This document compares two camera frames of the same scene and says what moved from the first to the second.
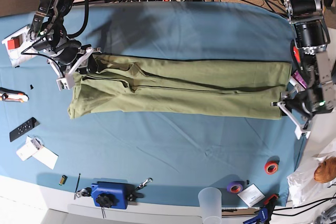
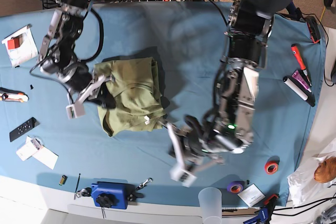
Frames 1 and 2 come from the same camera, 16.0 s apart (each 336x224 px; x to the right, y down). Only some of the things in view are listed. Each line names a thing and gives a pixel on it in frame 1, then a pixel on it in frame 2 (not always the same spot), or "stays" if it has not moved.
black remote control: x=27 y=126 stays
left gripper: x=65 y=68 → x=82 y=85
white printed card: x=251 y=195 stays
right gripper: x=297 y=104 → x=193 y=145
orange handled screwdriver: x=296 y=52 stays
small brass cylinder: x=63 y=180 stays
